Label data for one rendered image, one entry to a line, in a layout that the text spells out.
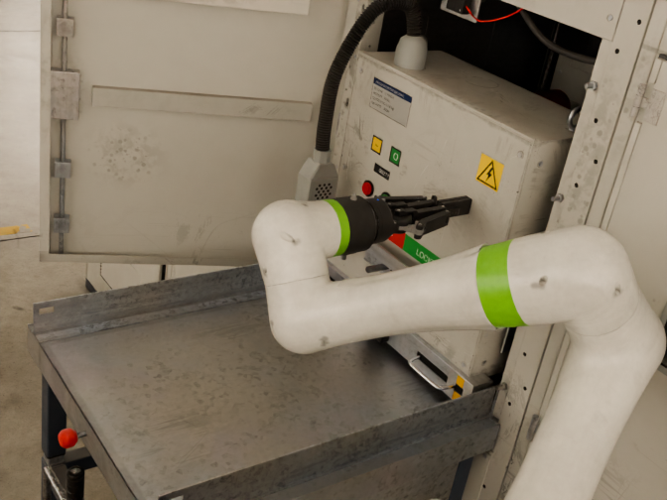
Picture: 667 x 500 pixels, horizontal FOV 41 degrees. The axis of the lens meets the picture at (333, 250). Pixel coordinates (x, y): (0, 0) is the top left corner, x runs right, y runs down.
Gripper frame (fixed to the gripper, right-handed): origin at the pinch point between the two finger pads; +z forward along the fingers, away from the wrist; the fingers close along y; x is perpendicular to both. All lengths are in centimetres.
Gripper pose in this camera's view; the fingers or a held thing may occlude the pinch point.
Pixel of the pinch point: (453, 206)
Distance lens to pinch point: 156.2
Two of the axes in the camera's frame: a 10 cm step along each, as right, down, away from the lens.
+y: 5.7, 4.5, -6.9
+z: 8.1, -1.5, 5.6
